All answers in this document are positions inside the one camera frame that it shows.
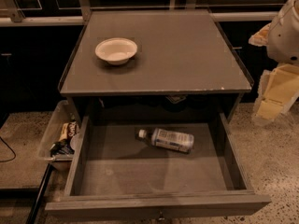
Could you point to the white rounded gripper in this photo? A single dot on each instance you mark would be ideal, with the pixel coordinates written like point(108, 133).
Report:
point(284, 39)

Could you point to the blue plastic water bottle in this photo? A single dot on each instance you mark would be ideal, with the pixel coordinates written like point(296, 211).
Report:
point(177, 141)

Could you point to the grey cabinet with counter top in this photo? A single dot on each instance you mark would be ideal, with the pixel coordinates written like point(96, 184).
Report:
point(177, 54)

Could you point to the open grey top drawer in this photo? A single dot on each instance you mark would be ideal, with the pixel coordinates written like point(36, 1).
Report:
point(115, 176)

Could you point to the white paper bowl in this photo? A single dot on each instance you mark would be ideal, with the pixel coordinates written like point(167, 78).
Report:
point(116, 51)

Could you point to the snack bag in bin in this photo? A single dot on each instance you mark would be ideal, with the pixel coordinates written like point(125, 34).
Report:
point(69, 130)

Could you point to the dark snack packet in bin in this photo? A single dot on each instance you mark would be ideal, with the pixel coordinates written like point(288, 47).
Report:
point(61, 147)

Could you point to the clear plastic storage bin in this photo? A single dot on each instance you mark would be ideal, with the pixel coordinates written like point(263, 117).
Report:
point(61, 116)

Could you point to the metal railing frame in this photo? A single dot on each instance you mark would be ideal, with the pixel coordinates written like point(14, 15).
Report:
point(46, 12)

